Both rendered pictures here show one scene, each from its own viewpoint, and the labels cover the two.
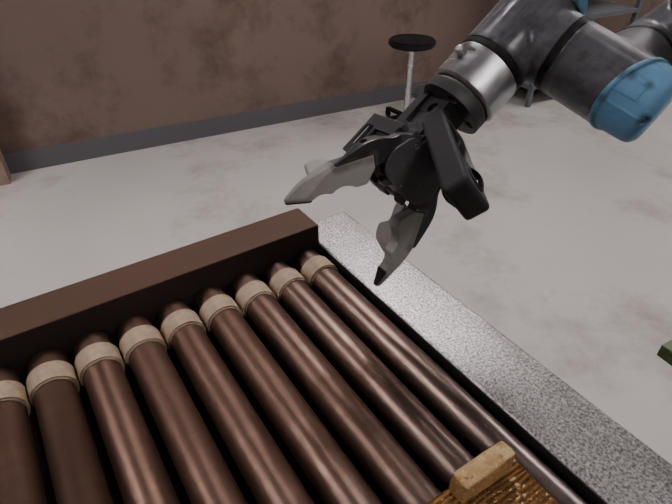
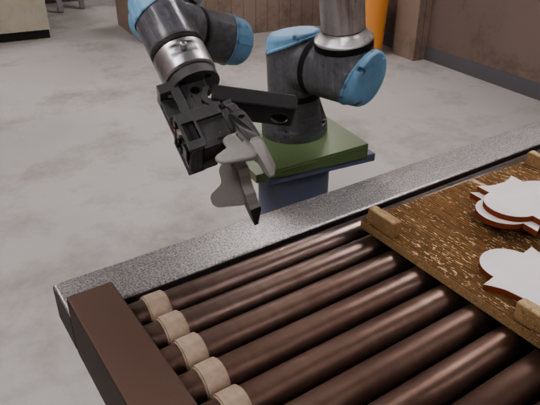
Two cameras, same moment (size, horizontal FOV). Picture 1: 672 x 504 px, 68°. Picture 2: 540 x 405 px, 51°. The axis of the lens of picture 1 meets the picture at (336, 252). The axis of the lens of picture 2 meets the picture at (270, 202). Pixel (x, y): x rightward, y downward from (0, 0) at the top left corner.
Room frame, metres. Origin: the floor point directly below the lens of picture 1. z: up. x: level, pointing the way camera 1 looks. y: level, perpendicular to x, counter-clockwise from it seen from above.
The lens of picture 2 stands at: (0.40, 0.62, 1.40)
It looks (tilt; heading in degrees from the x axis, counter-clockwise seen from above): 29 degrees down; 270
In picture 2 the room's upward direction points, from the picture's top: straight up
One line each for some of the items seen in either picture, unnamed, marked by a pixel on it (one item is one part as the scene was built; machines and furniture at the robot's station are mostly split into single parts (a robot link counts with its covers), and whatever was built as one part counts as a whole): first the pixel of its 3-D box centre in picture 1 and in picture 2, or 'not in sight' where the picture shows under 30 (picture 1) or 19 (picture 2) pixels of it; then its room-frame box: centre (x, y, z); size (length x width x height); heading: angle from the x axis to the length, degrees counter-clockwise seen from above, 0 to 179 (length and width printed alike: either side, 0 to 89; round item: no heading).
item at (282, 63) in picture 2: not in sight; (295, 59); (0.35, -0.60, 1.07); 0.13 x 0.12 x 0.14; 137
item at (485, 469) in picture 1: (482, 471); (383, 221); (0.23, -0.12, 0.95); 0.06 x 0.02 x 0.03; 122
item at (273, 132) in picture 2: not in sight; (293, 109); (0.35, -0.61, 0.95); 0.15 x 0.15 x 0.10
